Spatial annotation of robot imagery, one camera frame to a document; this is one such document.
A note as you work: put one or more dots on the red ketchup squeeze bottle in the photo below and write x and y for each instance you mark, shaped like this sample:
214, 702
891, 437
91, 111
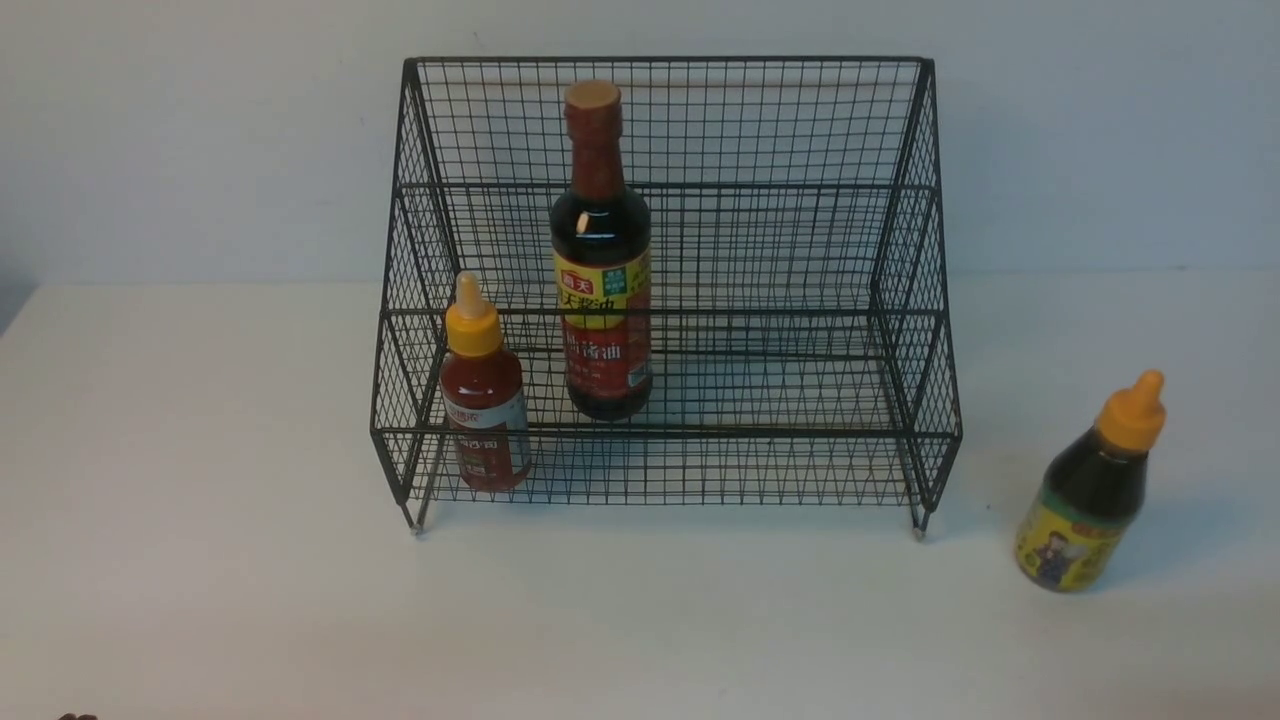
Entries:
483, 393

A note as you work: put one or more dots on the dark sauce bottle yellow label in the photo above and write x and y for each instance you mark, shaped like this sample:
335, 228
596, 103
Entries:
1093, 491

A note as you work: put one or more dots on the black wire mesh shelf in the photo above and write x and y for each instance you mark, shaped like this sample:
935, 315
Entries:
801, 335

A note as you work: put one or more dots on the tall soy sauce bottle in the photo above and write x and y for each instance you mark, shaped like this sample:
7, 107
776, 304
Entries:
600, 233

